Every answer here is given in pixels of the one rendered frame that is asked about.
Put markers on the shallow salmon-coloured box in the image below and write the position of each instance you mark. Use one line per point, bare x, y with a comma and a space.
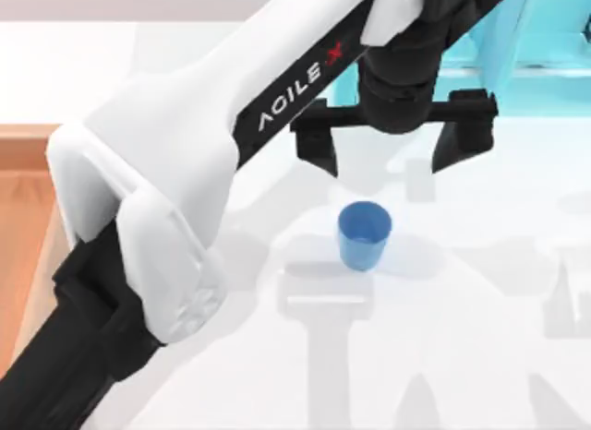
23, 194

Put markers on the blue cup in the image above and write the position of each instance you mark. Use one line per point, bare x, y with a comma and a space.
365, 250

